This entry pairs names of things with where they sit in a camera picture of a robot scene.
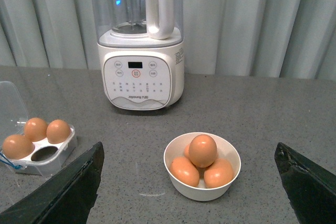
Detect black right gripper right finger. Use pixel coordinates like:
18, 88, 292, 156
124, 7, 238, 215
274, 142, 335, 223

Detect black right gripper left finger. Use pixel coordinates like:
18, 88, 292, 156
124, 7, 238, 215
1, 142, 104, 223

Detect brown egg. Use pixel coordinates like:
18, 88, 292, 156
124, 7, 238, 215
189, 134, 217, 168

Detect clear plastic egg box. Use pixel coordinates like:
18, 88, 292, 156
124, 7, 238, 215
1, 81, 77, 177

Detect brown egg box back right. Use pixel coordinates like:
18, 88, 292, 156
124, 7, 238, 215
46, 119, 71, 144

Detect brown egg box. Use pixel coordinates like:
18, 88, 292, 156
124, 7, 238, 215
46, 119, 71, 144
24, 118, 48, 142
2, 134, 35, 159

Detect brown egg box front left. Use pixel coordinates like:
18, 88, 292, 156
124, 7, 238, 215
2, 134, 35, 159

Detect brown egg box back left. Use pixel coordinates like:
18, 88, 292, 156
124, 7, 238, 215
24, 118, 48, 142

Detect brown egg bowl right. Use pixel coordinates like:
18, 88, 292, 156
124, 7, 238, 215
204, 158, 234, 188

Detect brown egg bowl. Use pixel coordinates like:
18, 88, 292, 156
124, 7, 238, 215
169, 156, 200, 187
184, 144, 190, 159
204, 158, 234, 188

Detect brown egg bowl left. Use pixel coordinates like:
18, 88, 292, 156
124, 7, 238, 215
169, 156, 200, 187

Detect brown egg bowl back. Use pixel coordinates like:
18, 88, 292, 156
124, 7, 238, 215
184, 144, 190, 159

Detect white round bowl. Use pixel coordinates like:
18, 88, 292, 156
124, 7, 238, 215
163, 132, 242, 201

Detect blue yellow string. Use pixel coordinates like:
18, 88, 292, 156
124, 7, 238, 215
0, 152, 23, 170

